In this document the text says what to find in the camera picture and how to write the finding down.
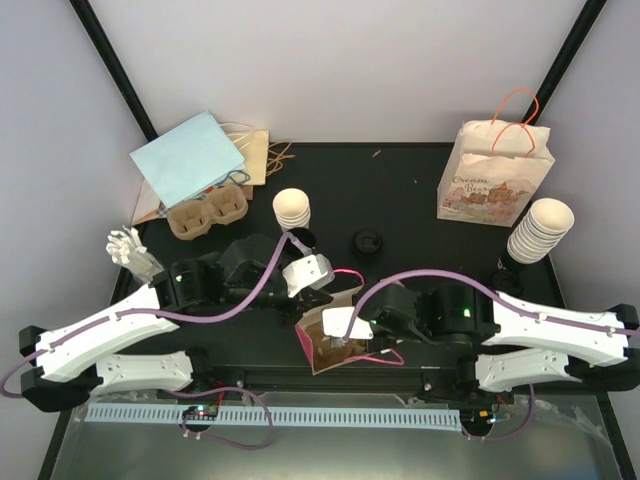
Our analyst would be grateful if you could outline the cream paper bag pink sides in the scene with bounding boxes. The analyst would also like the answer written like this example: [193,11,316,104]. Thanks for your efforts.
[295,268,405,375]

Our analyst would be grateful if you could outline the brown pulp cup carrier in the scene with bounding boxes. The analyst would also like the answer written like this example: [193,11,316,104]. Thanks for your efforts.
[307,323,366,371]

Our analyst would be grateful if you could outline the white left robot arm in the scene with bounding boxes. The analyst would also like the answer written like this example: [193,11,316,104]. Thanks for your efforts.
[16,233,334,412]

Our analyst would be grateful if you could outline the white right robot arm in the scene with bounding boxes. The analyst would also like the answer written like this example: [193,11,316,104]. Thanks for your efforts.
[353,282,639,406]

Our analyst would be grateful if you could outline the black coffee cup lid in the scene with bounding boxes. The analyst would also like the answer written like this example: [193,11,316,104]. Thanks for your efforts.
[350,229,384,259]

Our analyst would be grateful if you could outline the small stack paper cups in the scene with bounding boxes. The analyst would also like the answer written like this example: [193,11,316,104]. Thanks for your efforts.
[272,188,311,232]

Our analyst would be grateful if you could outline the stacked pulp cup carriers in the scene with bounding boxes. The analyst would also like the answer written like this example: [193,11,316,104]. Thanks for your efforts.
[167,185,248,241]

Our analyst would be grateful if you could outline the black lid stacks right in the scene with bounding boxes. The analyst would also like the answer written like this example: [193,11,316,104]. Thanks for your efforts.
[490,254,525,297]

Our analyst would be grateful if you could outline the brown kraft paper bag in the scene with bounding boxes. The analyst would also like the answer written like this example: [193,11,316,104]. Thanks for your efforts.
[216,122,295,201]

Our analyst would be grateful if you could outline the patterned flat paper bag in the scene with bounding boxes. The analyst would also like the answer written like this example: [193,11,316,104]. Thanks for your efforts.
[131,180,169,226]

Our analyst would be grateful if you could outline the light blue paper bag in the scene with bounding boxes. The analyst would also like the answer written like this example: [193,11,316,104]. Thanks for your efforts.
[130,111,244,208]

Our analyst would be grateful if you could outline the Cream Bear printed paper bag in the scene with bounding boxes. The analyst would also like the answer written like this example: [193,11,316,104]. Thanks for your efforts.
[436,98,555,227]

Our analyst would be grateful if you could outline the tall stack paper cups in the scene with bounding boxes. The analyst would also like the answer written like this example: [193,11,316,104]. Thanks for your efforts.
[506,198,575,265]

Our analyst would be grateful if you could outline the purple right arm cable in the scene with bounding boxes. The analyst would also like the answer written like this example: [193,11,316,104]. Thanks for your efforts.
[342,269,640,444]

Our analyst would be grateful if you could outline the light blue slotted cable duct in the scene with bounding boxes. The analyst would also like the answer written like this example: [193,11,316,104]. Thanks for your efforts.
[84,403,462,432]

